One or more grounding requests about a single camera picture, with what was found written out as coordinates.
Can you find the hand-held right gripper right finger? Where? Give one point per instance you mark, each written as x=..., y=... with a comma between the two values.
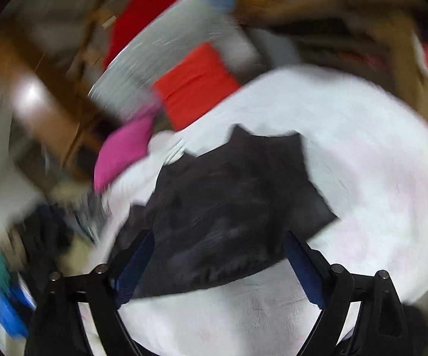
x=305, y=267

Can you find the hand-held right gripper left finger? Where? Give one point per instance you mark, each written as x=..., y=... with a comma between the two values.
x=136, y=263

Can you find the black puffer jacket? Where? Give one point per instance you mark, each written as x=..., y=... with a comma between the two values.
x=229, y=200

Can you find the pile of dark clothes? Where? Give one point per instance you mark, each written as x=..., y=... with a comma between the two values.
x=43, y=233

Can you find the grey garment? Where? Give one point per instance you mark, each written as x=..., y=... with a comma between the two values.
x=88, y=215

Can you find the magenta pillow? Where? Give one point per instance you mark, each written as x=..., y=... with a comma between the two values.
x=121, y=152

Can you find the blue garment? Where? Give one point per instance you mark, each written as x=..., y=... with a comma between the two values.
x=11, y=311

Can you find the green garment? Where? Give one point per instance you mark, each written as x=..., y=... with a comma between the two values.
x=0, y=270

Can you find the red pillow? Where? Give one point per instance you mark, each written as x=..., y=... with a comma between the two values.
x=191, y=85

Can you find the wooden cabinet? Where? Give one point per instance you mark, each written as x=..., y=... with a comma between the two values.
x=39, y=92

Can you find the silver foil insulation mat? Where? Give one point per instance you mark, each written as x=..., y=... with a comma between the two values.
x=169, y=37

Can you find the wooden stair railing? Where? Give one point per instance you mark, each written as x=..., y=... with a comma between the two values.
x=95, y=18

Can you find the red velvet cloth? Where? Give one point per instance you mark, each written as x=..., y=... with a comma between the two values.
x=136, y=15

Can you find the wooden bench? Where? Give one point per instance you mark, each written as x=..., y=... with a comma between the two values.
x=403, y=33

